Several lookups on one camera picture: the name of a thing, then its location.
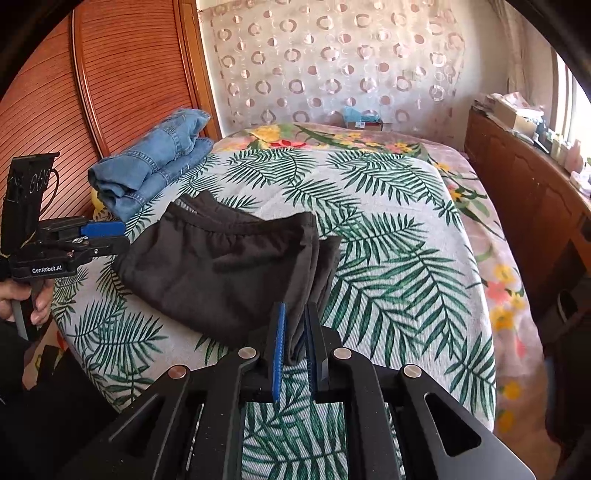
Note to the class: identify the palm leaf print bedsheet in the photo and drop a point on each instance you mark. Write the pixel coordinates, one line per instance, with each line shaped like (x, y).
(392, 277)

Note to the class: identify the blue denim jeans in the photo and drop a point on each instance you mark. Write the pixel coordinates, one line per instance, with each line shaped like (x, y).
(147, 170)

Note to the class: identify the person's left hand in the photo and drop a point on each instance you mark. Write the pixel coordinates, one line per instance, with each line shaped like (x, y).
(9, 297)

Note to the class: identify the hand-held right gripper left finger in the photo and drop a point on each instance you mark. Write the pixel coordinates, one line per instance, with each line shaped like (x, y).
(279, 350)

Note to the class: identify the wooden headboard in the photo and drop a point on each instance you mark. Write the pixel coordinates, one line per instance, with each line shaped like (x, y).
(115, 83)

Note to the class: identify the cardboard box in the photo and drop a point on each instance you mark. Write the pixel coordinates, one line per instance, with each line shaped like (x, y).
(512, 115)

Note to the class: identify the circle pattern curtain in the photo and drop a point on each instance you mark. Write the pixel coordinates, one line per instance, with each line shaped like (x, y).
(323, 55)

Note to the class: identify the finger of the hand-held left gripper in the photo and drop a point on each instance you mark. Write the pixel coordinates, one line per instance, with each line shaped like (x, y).
(106, 245)
(104, 229)

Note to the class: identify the lace window curtain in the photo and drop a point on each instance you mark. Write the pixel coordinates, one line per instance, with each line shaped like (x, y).
(521, 55)

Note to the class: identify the yellow soft item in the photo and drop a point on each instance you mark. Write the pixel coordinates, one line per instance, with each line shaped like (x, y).
(97, 203)

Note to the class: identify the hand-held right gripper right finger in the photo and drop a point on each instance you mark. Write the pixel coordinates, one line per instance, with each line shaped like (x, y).
(314, 355)

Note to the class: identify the blue tissue pack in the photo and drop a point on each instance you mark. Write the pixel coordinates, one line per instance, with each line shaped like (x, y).
(360, 115)

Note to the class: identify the floral blanket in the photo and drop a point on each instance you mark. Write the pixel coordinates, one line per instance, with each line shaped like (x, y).
(498, 295)

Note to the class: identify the bright window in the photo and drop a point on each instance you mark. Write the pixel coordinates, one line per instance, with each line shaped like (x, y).
(575, 101)

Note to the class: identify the black pants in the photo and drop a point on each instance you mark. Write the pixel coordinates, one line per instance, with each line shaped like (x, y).
(207, 277)

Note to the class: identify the group of small bottles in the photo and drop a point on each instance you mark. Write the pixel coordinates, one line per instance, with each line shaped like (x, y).
(565, 152)

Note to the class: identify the wooden cabinet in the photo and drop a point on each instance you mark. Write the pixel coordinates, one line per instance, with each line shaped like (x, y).
(521, 184)

